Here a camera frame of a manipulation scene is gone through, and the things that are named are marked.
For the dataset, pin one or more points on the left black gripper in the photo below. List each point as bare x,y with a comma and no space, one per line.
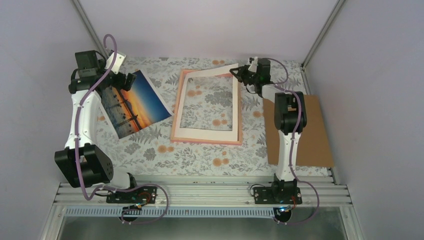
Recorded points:
126,86

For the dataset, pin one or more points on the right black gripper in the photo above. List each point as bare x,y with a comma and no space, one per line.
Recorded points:
240,73

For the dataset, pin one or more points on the sunset photo print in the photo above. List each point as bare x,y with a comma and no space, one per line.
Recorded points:
128,112

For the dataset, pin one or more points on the pink wooden picture frame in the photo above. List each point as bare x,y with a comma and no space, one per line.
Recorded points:
205,140

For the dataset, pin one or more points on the white photo mat board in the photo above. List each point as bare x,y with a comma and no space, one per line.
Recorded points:
207,134

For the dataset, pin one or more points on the brown cardboard backing board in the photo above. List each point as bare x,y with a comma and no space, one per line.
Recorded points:
313,147

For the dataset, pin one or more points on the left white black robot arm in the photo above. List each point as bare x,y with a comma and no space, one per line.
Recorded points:
82,162

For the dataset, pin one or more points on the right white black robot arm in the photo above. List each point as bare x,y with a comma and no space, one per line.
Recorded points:
289,119

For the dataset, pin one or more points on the floral patterned table mat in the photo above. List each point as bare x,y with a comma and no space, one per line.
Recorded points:
150,151

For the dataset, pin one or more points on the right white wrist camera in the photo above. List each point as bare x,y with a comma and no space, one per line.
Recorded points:
253,64

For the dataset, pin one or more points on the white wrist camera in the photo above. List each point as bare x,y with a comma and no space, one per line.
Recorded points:
114,61
253,64

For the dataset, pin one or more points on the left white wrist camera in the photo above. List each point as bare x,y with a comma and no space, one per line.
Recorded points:
114,61

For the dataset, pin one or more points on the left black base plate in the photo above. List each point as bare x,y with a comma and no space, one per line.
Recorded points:
141,196

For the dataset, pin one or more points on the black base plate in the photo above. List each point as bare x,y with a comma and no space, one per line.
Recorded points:
265,196
141,196

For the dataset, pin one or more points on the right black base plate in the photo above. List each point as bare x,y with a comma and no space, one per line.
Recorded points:
265,196

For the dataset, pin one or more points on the aluminium rail base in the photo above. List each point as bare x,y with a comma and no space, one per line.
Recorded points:
204,196

